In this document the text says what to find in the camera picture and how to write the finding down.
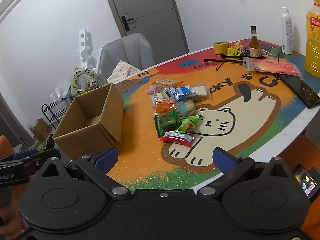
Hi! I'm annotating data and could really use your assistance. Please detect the person's left hand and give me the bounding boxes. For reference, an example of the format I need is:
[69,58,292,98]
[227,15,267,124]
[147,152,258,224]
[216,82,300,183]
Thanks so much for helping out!
[0,199,25,233]

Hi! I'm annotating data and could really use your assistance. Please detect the phone with lit screen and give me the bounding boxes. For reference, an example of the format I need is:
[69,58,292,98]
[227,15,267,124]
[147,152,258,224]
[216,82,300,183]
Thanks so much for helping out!
[292,163,320,200]

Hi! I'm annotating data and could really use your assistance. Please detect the clear rice cake packet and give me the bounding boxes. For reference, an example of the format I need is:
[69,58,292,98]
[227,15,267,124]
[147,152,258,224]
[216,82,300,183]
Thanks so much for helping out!
[177,99,197,117]

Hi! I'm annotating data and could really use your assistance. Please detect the orange snack packet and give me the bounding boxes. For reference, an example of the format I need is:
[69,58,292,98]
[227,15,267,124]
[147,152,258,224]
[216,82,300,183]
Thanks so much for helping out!
[155,99,177,113]

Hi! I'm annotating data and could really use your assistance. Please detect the dotted cream cushion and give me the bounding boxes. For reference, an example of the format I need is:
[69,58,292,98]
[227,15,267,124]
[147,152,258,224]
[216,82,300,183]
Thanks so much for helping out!
[107,59,142,84]

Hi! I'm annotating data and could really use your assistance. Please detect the yellow clips pile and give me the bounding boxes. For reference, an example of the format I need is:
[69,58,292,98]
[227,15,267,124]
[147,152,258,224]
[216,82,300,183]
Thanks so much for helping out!
[226,41,244,56]

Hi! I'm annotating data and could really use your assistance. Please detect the small floor cardboard box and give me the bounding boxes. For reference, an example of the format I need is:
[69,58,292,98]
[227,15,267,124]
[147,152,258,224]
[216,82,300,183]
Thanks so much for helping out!
[29,118,52,139]

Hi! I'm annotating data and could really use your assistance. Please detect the brown glass bottle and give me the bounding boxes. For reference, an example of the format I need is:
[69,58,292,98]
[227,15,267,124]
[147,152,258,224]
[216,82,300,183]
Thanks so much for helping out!
[249,25,262,58]

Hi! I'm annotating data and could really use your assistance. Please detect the small silver blue packet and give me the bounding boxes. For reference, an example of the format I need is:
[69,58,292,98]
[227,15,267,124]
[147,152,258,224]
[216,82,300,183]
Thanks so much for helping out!
[163,87,176,99]

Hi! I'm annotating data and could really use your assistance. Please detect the small clear packet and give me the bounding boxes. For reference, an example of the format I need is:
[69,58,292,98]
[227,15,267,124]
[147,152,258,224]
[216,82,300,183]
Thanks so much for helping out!
[151,92,165,104]

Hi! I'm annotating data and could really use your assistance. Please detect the white plastic holder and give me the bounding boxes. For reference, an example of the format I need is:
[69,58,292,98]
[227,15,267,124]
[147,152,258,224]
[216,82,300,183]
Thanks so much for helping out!
[50,86,73,100]

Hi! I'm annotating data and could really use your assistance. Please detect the white perforated board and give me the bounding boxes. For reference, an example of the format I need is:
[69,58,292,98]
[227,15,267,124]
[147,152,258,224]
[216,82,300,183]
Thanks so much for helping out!
[74,26,100,69]

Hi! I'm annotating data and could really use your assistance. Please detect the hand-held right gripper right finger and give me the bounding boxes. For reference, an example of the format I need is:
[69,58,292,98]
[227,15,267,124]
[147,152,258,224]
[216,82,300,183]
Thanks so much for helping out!
[197,147,294,198]

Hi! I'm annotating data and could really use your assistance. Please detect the clear bread packet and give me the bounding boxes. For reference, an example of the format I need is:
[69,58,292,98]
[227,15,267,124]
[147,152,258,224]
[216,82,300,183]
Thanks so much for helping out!
[188,83,210,102]

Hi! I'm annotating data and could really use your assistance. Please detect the black clothes hanger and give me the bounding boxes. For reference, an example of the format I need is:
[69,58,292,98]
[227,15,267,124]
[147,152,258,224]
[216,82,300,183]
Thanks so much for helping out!
[204,55,267,72]

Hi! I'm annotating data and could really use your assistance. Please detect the grey door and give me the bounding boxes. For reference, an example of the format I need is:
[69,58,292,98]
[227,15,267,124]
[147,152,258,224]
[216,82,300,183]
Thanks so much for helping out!
[101,0,190,54]

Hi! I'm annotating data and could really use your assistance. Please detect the yellow oil bottle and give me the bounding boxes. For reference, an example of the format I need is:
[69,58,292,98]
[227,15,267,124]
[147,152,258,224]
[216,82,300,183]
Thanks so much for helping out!
[304,0,320,79]

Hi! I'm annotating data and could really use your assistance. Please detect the green printed bag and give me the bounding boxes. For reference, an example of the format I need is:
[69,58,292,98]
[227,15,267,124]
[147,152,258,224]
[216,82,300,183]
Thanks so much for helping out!
[35,140,54,153]

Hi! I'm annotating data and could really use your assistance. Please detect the black door handle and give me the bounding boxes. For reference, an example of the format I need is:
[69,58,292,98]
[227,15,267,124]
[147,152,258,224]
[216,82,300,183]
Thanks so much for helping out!
[121,15,137,32]

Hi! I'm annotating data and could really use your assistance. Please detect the grey doorway frame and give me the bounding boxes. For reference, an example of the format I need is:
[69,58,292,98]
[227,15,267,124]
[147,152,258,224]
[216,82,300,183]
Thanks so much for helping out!
[0,92,34,153]

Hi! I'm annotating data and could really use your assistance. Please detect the panda printed ring cushion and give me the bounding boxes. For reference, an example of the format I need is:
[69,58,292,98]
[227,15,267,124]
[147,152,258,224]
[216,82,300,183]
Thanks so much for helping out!
[69,66,100,97]

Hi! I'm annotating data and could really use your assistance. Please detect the yellow tape roll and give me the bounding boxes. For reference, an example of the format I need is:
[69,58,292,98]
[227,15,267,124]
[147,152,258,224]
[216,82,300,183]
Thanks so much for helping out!
[213,41,229,55]

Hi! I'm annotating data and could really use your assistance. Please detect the clear zip bag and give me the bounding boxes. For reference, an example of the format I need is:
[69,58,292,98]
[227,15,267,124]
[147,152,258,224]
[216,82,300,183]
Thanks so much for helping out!
[242,56,303,77]

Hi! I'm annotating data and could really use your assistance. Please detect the blue foil packet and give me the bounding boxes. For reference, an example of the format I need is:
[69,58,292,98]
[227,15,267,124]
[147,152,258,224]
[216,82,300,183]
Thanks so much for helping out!
[175,87,192,102]

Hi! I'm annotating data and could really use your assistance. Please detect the red snack packet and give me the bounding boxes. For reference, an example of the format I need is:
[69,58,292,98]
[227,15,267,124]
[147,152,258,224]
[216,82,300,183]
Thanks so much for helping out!
[160,130,195,147]

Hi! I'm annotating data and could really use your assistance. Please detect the black shoe rack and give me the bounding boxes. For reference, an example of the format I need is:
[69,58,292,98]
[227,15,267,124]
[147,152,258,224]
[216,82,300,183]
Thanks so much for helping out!
[41,99,69,130]

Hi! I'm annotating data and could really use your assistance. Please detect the black phone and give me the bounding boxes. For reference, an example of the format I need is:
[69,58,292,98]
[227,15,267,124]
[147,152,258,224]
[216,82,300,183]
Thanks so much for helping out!
[274,72,320,110]

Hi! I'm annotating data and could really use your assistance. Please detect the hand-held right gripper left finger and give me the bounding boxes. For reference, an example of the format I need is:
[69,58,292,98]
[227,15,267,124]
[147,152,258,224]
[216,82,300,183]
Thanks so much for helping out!
[36,147,132,198]

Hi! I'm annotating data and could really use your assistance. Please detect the dark green snack packet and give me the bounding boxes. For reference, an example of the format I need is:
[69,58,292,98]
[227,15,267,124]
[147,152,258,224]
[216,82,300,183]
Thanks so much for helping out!
[154,110,181,138]

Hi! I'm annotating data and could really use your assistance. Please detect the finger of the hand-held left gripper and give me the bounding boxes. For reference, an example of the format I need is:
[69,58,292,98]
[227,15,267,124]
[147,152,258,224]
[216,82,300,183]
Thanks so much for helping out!
[0,149,40,163]
[24,148,62,176]

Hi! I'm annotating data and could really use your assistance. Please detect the grey chair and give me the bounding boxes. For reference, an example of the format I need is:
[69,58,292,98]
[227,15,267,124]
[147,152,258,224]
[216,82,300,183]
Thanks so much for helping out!
[99,32,156,84]

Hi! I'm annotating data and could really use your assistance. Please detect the white spray can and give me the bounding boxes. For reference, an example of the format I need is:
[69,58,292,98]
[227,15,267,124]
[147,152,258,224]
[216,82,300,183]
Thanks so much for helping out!
[281,7,294,55]

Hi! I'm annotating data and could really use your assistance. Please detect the light green snack packet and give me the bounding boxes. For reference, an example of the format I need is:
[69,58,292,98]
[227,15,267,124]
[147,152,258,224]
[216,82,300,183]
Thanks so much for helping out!
[175,114,203,134]

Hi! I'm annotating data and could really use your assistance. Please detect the brown cardboard box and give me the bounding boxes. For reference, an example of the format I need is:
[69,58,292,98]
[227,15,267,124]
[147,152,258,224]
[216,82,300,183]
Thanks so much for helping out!
[52,82,125,160]

